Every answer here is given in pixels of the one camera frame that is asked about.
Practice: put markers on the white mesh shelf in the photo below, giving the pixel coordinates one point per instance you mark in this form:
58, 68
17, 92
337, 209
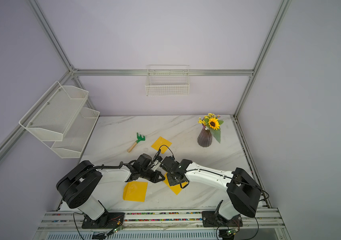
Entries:
75, 131
57, 97

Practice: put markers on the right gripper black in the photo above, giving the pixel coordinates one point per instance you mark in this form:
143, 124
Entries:
172, 181

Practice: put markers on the white wire wall basket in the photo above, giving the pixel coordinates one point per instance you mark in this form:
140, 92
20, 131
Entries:
167, 80

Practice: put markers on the upper white mesh shelf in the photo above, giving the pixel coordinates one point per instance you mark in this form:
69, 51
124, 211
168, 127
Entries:
57, 97

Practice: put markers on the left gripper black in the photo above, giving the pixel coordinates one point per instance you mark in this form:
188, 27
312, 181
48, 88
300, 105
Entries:
155, 179

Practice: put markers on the green toy rake wooden handle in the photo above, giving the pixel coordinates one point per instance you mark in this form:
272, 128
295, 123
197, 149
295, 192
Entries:
139, 138

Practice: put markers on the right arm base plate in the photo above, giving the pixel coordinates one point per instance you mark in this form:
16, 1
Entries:
222, 219

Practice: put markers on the lower white mesh shelf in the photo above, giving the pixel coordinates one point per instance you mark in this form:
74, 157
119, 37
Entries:
75, 131

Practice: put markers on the sunflower bouquet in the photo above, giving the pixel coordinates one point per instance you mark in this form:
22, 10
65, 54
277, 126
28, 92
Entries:
213, 123

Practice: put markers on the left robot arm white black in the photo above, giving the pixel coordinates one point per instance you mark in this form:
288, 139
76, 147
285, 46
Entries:
77, 186

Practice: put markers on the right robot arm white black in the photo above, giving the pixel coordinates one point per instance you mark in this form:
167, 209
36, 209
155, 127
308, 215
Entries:
243, 191

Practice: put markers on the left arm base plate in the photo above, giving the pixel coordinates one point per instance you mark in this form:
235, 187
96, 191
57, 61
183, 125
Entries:
107, 220

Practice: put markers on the yellow envelope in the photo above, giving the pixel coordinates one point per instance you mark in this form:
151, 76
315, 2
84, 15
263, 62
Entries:
135, 191
161, 144
177, 188

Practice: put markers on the dark purple vase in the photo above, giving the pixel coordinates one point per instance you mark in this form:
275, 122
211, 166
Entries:
205, 138

